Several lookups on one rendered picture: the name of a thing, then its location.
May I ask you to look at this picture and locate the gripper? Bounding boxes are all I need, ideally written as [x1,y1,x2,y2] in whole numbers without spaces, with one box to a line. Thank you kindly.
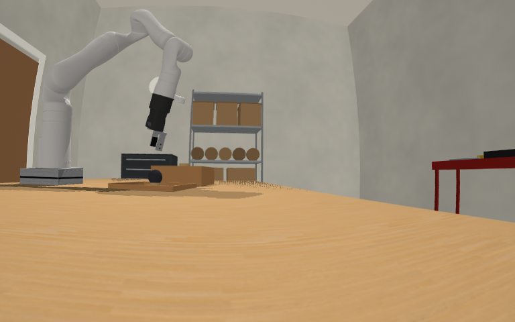
[146,80,186,151]

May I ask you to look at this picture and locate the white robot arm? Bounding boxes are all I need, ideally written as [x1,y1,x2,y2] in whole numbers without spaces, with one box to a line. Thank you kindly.
[38,9,193,168]

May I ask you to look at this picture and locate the black ball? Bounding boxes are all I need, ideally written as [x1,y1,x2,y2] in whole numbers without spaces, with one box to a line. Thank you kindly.
[148,170,162,183]

